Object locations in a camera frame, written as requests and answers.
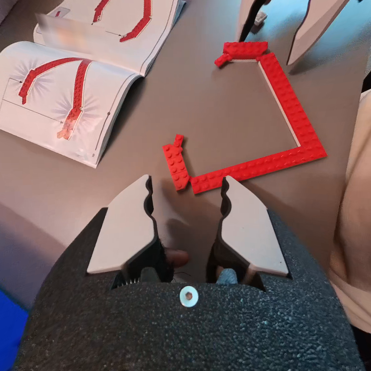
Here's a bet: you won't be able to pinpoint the white instruction booklet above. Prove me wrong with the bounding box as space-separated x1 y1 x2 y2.
0 0 187 169

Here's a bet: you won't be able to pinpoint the grey desk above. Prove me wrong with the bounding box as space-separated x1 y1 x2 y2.
0 0 371 312

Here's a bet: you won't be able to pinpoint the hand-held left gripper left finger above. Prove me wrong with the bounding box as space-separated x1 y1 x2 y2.
86 174 159 280

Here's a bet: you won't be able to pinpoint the person's left hand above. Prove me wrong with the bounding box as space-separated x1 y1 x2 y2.
166 249 191 268

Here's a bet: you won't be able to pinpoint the person's beige shirt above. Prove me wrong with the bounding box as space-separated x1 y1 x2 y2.
328 88 371 334

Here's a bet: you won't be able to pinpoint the blue compartment bin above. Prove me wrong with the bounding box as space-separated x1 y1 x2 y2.
0 285 30 371

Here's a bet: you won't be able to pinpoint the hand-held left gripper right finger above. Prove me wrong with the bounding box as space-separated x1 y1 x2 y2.
216 175 289 283

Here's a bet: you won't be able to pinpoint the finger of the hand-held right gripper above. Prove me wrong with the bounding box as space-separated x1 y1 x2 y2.
286 0 350 66
236 0 272 43

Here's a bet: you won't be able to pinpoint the red brick frame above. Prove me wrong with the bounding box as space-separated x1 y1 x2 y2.
190 52 328 195

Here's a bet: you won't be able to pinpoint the person's blue jeans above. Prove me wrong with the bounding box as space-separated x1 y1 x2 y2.
217 268 239 284

